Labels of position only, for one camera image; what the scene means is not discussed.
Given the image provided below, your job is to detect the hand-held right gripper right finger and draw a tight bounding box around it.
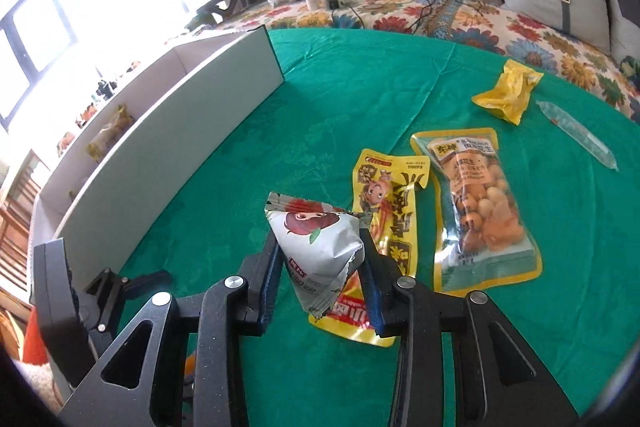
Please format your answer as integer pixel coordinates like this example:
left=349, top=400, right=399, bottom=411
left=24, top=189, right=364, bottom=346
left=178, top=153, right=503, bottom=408
left=357, top=227, right=586, bottom=427

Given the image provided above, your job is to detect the dark wooden chair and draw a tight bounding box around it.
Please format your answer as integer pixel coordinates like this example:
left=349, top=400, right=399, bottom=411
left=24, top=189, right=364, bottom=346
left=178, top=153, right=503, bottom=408
left=187, top=0, right=271, bottom=30

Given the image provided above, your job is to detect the clear tube snack packet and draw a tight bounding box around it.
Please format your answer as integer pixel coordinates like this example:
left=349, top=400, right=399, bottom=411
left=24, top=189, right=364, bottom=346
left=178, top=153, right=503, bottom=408
left=536, top=100, right=620, bottom=172

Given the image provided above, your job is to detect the brown wooden furniture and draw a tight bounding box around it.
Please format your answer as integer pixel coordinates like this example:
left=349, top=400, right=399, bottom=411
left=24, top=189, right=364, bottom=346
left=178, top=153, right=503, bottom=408
left=0, top=157, right=45, bottom=308

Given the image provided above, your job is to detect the large yellow snack bag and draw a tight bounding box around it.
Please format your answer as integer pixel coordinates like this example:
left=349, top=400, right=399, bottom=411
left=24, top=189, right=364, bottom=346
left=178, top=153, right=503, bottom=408
left=85, top=104, right=136, bottom=164

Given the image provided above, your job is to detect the long white cardboard box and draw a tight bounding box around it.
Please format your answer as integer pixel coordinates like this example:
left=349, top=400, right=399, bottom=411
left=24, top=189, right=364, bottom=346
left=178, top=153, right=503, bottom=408
left=27, top=27, right=286, bottom=400

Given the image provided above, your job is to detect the window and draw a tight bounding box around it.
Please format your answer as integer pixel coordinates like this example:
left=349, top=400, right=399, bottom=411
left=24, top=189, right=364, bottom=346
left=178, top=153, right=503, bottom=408
left=0, top=0, right=87, bottom=132

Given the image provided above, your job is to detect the clear peanut packet yellow edge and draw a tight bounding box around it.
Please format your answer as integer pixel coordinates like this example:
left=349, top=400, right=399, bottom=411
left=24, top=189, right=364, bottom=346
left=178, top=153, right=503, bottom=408
left=410, top=128, right=543, bottom=294

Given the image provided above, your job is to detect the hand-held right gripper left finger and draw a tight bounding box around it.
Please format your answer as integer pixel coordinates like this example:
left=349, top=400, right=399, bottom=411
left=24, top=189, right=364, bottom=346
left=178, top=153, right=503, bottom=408
left=57, top=232, right=283, bottom=427

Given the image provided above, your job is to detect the floral patterned blanket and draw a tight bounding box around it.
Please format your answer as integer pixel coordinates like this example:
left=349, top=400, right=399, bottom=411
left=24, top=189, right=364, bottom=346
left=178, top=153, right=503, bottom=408
left=220, top=0, right=640, bottom=122

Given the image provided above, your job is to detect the orange cloth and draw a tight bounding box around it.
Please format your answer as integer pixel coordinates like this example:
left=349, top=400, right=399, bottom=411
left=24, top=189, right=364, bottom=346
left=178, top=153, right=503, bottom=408
left=20, top=307, right=51, bottom=365

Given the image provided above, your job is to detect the yellow cartoon snack packet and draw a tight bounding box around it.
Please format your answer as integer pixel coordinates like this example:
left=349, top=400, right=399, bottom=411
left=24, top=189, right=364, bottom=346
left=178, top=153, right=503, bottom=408
left=307, top=148, right=432, bottom=349

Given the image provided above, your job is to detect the green patterned cloth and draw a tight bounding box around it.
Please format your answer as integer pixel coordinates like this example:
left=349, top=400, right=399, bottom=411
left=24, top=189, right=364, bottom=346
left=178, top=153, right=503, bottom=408
left=620, top=56, right=640, bottom=84

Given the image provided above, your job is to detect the green embossed blanket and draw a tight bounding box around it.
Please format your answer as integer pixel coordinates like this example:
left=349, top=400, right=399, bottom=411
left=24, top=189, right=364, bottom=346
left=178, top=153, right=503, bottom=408
left=117, top=27, right=640, bottom=427

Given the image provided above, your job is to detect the white triangular snack packet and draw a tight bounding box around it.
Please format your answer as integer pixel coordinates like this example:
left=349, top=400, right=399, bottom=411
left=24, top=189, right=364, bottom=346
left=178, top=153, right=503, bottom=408
left=264, top=192, right=373, bottom=315

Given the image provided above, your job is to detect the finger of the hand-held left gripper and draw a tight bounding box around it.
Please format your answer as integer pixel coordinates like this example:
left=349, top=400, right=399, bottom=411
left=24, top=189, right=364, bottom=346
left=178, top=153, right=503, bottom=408
left=84, top=269, right=174, bottom=334

